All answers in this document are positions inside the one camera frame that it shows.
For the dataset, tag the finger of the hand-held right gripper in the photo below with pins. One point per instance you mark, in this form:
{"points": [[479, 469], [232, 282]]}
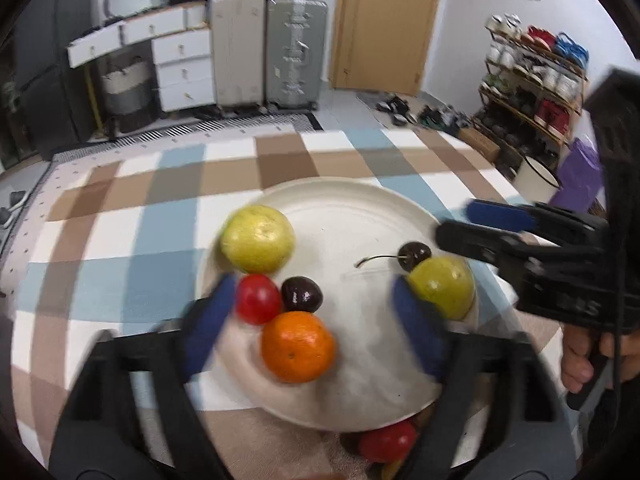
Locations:
{"points": [[475, 242], [500, 215]]}

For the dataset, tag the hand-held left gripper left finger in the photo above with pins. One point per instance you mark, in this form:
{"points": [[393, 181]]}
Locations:
{"points": [[210, 320]]}

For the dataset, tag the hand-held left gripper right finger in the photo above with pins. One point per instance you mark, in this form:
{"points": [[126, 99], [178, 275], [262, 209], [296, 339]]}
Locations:
{"points": [[417, 330]]}

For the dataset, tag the yellow-green lemon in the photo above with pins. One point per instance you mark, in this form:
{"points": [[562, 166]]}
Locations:
{"points": [[442, 287]]}

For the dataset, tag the red tomato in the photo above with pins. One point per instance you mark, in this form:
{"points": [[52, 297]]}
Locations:
{"points": [[387, 441], [257, 299]]}

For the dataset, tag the dark cherry with stem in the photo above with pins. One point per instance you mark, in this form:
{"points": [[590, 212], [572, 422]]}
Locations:
{"points": [[415, 254]]}

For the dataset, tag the pale yellow guava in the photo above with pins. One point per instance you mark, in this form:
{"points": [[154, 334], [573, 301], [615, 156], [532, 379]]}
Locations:
{"points": [[257, 239]]}

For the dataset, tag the dark purple plum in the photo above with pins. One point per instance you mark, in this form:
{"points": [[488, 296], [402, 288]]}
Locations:
{"points": [[301, 295]]}

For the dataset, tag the cream round plate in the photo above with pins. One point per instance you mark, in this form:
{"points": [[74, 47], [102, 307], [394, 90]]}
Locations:
{"points": [[350, 230]]}

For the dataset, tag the person's right hand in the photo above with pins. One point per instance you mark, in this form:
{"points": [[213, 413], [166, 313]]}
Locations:
{"points": [[575, 355]]}

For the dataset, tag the white enamel bucket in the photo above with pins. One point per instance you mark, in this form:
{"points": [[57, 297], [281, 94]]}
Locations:
{"points": [[532, 180]]}

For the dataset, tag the cardboard box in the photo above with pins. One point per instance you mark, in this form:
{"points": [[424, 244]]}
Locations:
{"points": [[479, 142]]}

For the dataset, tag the purple bag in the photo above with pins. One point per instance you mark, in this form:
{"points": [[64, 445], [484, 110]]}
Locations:
{"points": [[580, 175]]}

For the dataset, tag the checked tablecloth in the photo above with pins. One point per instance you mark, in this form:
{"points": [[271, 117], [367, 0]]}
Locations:
{"points": [[125, 240]]}

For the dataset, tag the wooden shoe rack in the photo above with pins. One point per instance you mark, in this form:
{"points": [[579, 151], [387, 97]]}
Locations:
{"points": [[530, 95]]}

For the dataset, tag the shoes on floor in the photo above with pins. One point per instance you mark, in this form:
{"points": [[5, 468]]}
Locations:
{"points": [[425, 112]]}

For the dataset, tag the striped floor rug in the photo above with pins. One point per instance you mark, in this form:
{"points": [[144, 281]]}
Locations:
{"points": [[210, 127]]}

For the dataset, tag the dotted floor mat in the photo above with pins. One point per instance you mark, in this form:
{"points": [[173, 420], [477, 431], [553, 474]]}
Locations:
{"points": [[30, 190]]}

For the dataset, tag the wooden door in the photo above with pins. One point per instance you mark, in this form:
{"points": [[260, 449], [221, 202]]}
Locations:
{"points": [[385, 25]]}

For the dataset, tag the pair of grey slippers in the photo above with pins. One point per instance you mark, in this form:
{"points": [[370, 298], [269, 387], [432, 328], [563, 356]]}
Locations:
{"points": [[11, 207]]}

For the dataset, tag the woven laundry basket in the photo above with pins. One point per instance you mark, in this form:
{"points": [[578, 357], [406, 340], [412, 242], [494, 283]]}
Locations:
{"points": [[127, 92]]}

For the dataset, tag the white drawer dresser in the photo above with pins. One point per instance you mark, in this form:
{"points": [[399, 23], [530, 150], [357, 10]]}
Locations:
{"points": [[180, 65]]}

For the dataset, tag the silver suitcase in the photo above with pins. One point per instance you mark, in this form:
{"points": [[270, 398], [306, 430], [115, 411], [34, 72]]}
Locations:
{"points": [[296, 52]]}

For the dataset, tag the beige suitcase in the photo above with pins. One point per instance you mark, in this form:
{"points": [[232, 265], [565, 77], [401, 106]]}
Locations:
{"points": [[237, 50]]}

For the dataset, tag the dark grey refrigerator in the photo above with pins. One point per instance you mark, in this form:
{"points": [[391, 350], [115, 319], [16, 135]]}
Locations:
{"points": [[55, 70]]}

